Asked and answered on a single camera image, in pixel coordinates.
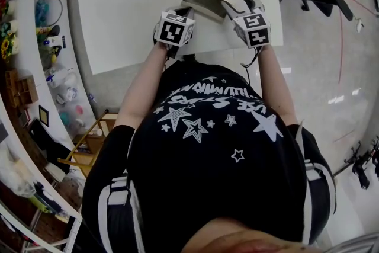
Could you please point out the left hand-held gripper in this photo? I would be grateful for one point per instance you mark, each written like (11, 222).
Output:
(173, 31)

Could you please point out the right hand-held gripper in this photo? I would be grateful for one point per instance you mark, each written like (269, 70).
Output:
(254, 31)

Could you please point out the beige rectangular box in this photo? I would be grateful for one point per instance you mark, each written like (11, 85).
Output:
(204, 1)

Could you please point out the person's right forearm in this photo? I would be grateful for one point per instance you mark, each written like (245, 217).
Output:
(275, 86)

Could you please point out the person's left forearm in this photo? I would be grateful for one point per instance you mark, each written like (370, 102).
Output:
(139, 89)

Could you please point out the person's black shoe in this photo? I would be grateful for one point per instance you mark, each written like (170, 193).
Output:
(189, 57)

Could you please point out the white table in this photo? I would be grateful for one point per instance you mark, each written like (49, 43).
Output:
(124, 9)

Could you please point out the white power adapter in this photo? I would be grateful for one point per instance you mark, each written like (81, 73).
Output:
(359, 25)

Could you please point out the white shelving unit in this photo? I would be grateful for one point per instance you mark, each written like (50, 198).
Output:
(29, 62)

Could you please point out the wooden stool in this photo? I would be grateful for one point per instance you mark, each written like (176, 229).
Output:
(86, 151)

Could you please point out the person's black star shirt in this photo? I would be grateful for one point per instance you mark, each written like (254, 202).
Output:
(213, 180)

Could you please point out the wooden organiser box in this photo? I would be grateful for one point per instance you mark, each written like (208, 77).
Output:
(23, 89)

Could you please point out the sunflower pot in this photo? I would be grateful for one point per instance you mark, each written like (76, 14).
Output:
(7, 47)

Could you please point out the black bag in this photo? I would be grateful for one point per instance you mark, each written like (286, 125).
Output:
(47, 142)

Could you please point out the person's head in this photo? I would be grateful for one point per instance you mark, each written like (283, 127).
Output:
(251, 238)

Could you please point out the black picture frame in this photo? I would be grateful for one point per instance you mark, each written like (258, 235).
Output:
(43, 115)

